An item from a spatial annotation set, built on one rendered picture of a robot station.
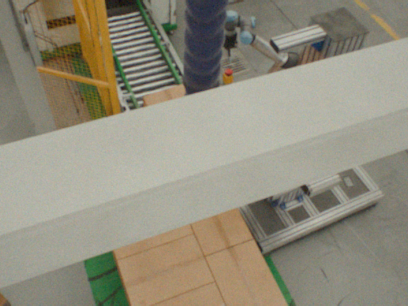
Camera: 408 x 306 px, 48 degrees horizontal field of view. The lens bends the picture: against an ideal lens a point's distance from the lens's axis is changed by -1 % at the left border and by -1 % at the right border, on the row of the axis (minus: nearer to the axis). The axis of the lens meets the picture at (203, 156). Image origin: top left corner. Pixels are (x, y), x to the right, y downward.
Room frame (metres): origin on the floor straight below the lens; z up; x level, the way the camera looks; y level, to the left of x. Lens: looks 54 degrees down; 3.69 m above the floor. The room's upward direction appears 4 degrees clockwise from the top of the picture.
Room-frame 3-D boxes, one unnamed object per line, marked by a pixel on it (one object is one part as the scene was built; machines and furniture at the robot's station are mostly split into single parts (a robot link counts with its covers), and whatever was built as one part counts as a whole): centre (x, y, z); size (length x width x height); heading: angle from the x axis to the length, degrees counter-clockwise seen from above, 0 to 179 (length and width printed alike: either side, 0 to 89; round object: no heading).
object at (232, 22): (2.47, -0.11, 1.82); 0.09 x 0.08 x 0.11; 89
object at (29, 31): (2.37, 1.19, 1.62); 0.20 x 0.05 x 0.30; 26
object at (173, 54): (3.29, 0.26, 0.50); 2.31 x 0.05 x 0.19; 26
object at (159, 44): (3.58, 0.47, 0.60); 1.60 x 0.10 x 0.09; 26
